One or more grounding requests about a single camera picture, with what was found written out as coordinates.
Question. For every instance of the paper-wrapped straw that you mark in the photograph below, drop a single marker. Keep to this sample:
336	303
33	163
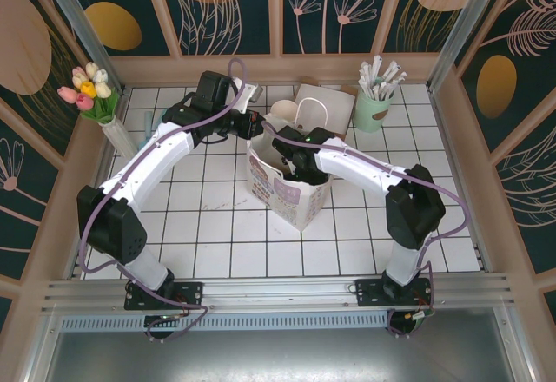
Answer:
376	76
390	79
366	79
396	86

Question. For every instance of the grey metal bench plate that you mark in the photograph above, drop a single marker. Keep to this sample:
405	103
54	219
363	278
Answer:
278	356

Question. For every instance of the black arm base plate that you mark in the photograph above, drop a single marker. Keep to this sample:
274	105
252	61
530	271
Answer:
369	293
191	293

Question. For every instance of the artificial tulip bouquet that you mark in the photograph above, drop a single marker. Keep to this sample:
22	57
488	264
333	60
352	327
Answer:
91	89

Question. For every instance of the aluminium corner post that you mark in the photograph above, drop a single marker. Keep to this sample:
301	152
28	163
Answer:
462	26
80	26

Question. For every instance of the brown cardboard napkin tray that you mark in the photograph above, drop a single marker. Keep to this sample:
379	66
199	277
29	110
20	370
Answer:
347	90

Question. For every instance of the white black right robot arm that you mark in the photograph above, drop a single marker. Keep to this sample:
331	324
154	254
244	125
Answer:
360	165

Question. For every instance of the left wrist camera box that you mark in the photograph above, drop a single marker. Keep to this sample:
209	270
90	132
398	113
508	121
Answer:
243	95

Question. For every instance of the white ribbed vase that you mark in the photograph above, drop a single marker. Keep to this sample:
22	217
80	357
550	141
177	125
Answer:
119	139

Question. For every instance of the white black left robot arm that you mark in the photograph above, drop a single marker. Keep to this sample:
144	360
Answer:
147	160

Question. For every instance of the white printed paper bag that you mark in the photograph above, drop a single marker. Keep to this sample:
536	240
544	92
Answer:
286	199

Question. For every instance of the mint green straw holder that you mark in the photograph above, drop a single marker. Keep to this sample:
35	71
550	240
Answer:
371	115

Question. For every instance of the white paper napkins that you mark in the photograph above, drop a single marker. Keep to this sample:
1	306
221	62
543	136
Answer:
339	106

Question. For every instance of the aluminium mounting rail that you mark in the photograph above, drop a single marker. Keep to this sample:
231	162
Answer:
282	291

